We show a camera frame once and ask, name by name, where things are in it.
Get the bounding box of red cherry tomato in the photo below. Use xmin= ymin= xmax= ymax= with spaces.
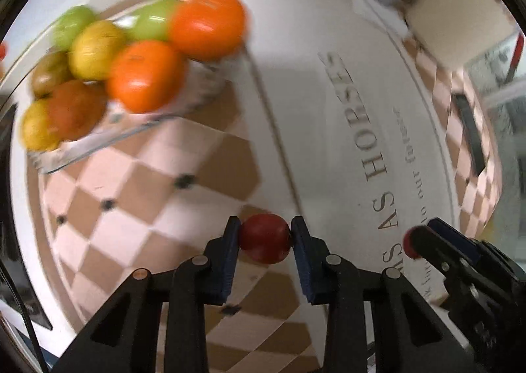
xmin=402 ymin=226 xmax=420 ymax=259
xmin=239 ymin=213 xmax=292 ymax=265

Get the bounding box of yellow citrus fruit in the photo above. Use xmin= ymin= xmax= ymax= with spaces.
xmin=68 ymin=20 xmax=128 ymax=81
xmin=20 ymin=100 xmax=62 ymax=152

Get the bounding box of checkered printed table mat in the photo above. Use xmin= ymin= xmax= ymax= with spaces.
xmin=39 ymin=0 xmax=506 ymax=373

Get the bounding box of clear glass fruit bowl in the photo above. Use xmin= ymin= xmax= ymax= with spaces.
xmin=29 ymin=12 xmax=251 ymax=174

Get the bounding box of brown kiwi fruit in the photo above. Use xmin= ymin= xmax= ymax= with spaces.
xmin=31 ymin=52 xmax=72 ymax=98

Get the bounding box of beige cardboard box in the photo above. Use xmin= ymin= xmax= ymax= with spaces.
xmin=405 ymin=0 xmax=518 ymax=70

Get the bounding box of black smartphone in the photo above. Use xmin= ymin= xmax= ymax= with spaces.
xmin=452 ymin=93 xmax=490 ymax=174

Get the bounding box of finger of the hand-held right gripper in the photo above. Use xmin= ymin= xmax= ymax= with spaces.
xmin=411 ymin=226 xmax=467 ymax=275
xmin=427 ymin=218 xmax=481 ymax=256

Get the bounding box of red object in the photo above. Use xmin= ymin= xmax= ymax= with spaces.
xmin=507 ymin=34 xmax=526 ymax=82

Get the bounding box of red-brown apple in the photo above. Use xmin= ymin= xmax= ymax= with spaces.
xmin=47 ymin=81 xmax=109 ymax=141

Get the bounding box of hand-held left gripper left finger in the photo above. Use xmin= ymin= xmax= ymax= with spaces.
xmin=51 ymin=216 xmax=243 ymax=373

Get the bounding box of orange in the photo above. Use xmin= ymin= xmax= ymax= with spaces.
xmin=108 ymin=40 xmax=187 ymax=114
xmin=168 ymin=0 xmax=247 ymax=62

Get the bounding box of green apple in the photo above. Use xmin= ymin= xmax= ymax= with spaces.
xmin=53 ymin=5 xmax=97 ymax=51
xmin=125 ymin=0 xmax=181 ymax=43

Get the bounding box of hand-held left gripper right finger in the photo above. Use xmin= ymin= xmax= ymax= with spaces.
xmin=290 ymin=216 xmax=479 ymax=373

